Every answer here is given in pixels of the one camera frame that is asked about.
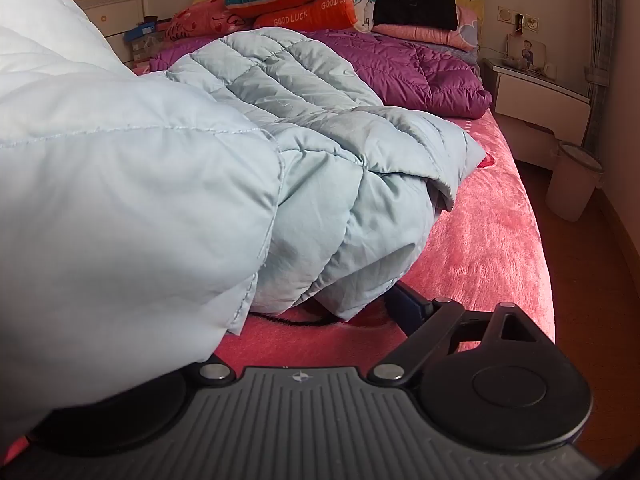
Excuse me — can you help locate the pink folded blanket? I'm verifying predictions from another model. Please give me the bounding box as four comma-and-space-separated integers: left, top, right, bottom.
371, 6, 481, 52

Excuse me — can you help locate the pink bed with blanket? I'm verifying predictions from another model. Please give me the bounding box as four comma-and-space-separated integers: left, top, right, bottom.
0, 30, 558, 461

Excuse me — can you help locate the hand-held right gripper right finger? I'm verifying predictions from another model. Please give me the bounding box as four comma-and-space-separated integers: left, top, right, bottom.
367, 282, 557, 387

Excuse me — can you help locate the grey curtain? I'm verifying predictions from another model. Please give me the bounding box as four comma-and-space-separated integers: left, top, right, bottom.
582, 0, 618, 148

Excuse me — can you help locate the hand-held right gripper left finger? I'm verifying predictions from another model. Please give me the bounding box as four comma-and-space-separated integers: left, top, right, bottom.
189, 353, 242, 389

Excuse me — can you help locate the white waste bin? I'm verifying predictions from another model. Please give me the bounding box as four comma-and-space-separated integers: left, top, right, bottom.
545, 141, 606, 222

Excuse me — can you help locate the photo frame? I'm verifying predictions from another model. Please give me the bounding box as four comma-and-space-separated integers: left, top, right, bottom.
507, 37, 548, 72

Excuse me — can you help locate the light blue down jacket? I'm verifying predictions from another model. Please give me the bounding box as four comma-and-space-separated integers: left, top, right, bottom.
0, 0, 487, 441

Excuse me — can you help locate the black folded cloth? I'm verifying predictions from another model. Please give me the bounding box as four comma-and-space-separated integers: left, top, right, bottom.
372, 0, 460, 32

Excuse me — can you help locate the white nightstand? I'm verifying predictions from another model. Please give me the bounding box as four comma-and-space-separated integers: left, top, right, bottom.
482, 57, 591, 171

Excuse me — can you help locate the pink printed folded quilt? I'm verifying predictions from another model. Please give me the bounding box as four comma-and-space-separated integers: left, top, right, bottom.
164, 0, 256, 41

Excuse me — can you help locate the purple down jacket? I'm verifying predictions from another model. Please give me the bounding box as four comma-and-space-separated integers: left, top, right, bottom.
149, 27, 493, 120

